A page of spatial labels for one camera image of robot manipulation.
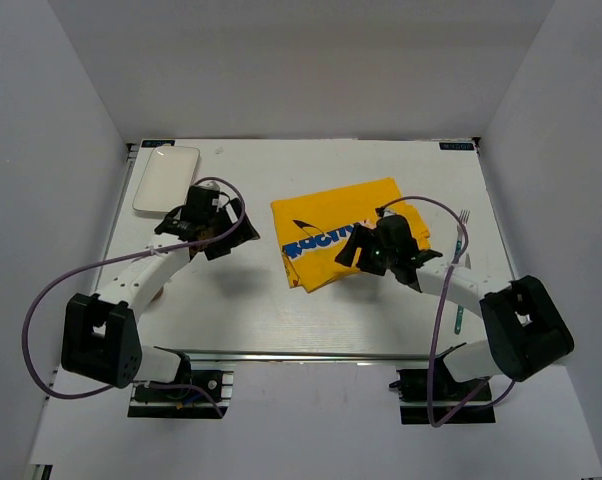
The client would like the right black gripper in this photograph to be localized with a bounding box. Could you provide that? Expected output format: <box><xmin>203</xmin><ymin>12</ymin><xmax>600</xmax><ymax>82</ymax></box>
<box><xmin>335</xmin><ymin>225</ymin><xmax>397</xmax><ymax>277</ymax></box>

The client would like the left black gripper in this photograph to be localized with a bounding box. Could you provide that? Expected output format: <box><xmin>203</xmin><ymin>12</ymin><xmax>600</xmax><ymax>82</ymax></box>
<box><xmin>204</xmin><ymin>197</ymin><xmax>259</xmax><ymax>260</ymax></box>

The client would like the yellow printed cloth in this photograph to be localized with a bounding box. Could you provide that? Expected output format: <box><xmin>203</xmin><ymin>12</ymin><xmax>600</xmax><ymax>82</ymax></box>
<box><xmin>271</xmin><ymin>177</ymin><xmax>401</xmax><ymax>293</ymax></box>

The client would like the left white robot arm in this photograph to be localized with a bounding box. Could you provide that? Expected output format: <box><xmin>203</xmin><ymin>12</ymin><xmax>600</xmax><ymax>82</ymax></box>
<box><xmin>61</xmin><ymin>177</ymin><xmax>259</xmax><ymax>399</ymax></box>

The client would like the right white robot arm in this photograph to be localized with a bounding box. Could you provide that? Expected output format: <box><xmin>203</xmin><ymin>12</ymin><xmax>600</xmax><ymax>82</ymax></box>
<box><xmin>335</xmin><ymin>215</ymin><xmax>575</xmax><ymax>399</ymax></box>

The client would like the white rectangular plate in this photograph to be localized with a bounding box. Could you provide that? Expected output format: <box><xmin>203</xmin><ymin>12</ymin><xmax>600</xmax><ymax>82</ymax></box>
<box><xmin>132</xmin><ymin>145</ymin><xmax>200</xmax><ymax>214</ymax></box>

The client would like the cup with wooden base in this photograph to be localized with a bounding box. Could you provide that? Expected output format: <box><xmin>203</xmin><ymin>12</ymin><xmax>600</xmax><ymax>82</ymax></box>
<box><xmin>151</xmin><ymin>287</ymin><xmax>165</xmax><ymax>302</ymax></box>

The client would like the right blue corner label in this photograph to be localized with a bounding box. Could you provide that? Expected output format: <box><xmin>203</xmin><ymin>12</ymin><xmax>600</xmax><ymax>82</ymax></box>
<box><xmin>439</xmin><ymin>142</ymin><xmax>475</xmax><ymax>151</ymax></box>

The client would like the blue corner label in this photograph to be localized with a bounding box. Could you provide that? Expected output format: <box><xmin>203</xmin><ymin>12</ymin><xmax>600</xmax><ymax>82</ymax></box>
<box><xmin>140</xmin><ymin>139</ymin><xmax>175</xmax><ymax>149</ymax></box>
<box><xmin>439</xmin><ymin>142</ymin><xmax>475</xmax><ymax>151</ymax></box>

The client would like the left blue corner label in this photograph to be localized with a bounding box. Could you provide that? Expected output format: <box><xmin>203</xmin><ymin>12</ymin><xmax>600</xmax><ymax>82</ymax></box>
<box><xmin>140</xmin><ymin>139</ymin><xmax>175</xmax><ymax>149</ymax></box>

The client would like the fork with teal handle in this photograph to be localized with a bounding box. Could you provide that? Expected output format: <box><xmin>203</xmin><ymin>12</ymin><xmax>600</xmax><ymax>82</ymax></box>
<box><xmin>454</xmin><ymin>209</ymin><xmax>471</xmax><ymax>269</ymax></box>

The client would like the knife with teal handle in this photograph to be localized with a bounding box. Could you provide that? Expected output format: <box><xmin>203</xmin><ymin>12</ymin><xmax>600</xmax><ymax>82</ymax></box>
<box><xmin>452</xmin><ymin>252</ymin><xmax>473</xmax><ymax>335</ymax></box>

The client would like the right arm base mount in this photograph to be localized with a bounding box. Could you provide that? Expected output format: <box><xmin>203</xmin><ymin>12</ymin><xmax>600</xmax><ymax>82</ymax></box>
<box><xmin>389</xmin><ymin>367</ymin><xmax>497</xmax><ymax>426</ymax></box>

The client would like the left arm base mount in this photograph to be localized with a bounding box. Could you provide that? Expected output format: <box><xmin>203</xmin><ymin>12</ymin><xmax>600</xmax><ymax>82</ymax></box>
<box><xmin>127</xmin><ymin>360</ymin><xmax>234</xmax><ymax>420</ymax></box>

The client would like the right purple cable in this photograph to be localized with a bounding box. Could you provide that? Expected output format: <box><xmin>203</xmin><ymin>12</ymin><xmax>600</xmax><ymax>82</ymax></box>
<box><xmin>375</xmin><ymin>195</ymin><xmax>517</xmax><ymax>429</ymax></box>

